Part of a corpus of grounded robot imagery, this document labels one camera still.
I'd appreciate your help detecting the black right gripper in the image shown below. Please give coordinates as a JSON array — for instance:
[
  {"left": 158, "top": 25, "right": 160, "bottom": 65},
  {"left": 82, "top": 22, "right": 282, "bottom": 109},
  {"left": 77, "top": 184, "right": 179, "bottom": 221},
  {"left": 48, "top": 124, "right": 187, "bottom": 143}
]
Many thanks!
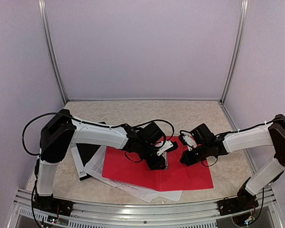
[{"left": 180, "top": 142, "right": 210, "bottom": 166}]

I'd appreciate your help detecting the red file folder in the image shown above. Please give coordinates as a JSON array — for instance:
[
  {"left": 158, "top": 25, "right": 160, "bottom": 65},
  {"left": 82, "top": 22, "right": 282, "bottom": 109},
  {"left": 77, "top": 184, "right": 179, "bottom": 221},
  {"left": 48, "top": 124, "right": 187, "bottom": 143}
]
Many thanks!
[{"left": 102, "top": 136, "right": 214, "bottom": 191}]

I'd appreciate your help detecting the printed text paper sheet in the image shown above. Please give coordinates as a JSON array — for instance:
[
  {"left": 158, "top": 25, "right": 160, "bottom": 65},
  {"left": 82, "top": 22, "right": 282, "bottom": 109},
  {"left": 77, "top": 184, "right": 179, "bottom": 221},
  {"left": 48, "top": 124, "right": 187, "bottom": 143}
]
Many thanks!
[{"left": 83, "top": 146, "right": 162, "bottom": 203}]

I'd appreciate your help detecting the white paper sheet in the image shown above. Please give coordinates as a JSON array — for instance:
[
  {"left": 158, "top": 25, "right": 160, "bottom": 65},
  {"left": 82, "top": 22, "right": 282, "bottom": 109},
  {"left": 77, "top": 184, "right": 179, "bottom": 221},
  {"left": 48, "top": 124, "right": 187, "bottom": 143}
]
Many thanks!
[{"left": 152, "top": 190, "right": 182, "bottom": 202}]

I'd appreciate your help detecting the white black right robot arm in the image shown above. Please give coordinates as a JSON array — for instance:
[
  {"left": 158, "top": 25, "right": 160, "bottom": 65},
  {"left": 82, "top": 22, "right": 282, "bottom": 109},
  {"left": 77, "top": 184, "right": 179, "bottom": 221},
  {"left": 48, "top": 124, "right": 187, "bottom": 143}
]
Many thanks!
[{"left": 180, "top": 114, "right": 285, "bottom": 211}]

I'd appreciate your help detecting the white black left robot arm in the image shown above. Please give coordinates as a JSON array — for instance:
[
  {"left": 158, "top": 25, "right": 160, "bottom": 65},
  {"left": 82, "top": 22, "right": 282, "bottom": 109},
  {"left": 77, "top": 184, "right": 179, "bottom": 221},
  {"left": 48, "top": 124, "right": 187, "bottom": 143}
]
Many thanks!
[{"left": 37, "top": 109, "right": 173, "bottom": 211}]

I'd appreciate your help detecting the centre metal folder clip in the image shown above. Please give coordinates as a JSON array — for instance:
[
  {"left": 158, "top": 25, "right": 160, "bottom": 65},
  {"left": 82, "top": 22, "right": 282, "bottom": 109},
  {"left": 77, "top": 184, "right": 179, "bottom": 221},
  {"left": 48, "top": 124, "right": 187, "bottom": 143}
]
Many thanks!
[{"left": 162, "top": 152, "right": 169, "bottom": 170}]

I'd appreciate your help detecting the black book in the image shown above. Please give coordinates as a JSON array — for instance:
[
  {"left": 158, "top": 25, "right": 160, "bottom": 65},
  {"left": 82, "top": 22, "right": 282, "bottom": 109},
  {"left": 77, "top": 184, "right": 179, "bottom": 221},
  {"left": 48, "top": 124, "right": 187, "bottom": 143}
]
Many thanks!
[{"left": 70, "top": 125, "right": 101, "bottom": 181}]

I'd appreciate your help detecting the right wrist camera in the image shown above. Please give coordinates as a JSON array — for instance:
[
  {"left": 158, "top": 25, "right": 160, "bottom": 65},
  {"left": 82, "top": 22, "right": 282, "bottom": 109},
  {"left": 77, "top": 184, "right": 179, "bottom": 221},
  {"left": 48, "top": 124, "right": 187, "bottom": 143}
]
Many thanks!
[{"left": 179, "top": 133, "right": 197, "bottom": 151}]

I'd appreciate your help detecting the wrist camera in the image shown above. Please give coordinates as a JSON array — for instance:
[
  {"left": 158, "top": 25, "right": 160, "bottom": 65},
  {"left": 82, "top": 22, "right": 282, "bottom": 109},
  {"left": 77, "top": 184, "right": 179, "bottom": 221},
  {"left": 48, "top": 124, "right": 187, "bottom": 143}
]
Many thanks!
[
  {"left": 179, "top": 133, "right": 197, "bottom": 151},
  {"left": 155, "top": 141, "right": 178, "bottom": 156}
]

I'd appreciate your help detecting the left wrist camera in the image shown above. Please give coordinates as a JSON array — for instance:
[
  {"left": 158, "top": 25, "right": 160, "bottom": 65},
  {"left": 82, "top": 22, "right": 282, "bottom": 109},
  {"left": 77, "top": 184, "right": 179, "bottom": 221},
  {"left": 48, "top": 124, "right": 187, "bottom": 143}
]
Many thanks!
[{"left": 155, "top": 141, "right": 178, "bottom": 156}]

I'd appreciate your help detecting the right camera cable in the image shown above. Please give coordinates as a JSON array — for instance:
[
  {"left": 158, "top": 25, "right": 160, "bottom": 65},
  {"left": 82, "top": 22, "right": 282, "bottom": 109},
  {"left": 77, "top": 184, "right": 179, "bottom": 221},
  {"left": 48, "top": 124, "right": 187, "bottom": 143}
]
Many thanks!
[{"left": 179, "top": 129, "right": 219, "bottom": 167}]

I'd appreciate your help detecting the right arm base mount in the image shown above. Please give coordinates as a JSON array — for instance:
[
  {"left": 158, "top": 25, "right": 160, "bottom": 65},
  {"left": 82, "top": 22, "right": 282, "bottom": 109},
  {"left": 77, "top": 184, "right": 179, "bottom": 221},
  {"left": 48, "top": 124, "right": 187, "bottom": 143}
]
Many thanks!
[{"left": 217, "top": 197, "right": 259, "bottom": 216}]

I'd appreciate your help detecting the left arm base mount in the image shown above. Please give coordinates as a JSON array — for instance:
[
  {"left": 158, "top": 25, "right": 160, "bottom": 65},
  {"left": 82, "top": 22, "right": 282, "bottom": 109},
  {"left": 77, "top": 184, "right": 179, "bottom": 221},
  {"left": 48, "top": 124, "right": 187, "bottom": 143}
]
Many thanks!
[{"left": 33, "top": 196, "right": 74, "bottom": 217}]

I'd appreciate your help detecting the aluminium front rail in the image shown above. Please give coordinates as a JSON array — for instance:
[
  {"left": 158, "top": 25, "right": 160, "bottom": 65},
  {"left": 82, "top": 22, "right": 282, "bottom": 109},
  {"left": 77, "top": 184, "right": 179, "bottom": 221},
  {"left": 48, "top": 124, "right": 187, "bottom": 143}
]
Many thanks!
[{"left": 7, "top": 189, "right": 283, "bottom": 228}]

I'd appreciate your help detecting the right aluminium corner post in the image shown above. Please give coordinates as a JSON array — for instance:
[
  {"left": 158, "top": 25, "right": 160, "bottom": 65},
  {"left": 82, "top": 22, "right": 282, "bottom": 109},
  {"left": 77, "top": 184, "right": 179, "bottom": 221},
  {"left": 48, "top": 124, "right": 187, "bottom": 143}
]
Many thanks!
[{"left": 220, "top": 0, "right": 249, "bottom": 104}]

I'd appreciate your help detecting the aluminium corner post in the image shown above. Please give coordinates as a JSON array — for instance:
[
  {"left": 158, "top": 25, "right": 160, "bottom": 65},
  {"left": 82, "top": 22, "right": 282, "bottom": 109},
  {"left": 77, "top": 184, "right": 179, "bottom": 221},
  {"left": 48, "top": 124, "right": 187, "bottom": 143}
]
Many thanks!
[
  {"left": 220, "top": 0, "right": 249, "bottom": 104},
  {"left": 38, "top": 0, "right": 68, "bottom": 105}
]

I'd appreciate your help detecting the left aluminium corner post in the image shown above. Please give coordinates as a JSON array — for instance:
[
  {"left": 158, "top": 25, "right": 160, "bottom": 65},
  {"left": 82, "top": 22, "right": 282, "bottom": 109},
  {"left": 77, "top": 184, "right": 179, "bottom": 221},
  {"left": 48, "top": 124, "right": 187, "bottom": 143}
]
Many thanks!
[{"left": 38, "top": 0, "right": 68, "bottom": 105}]

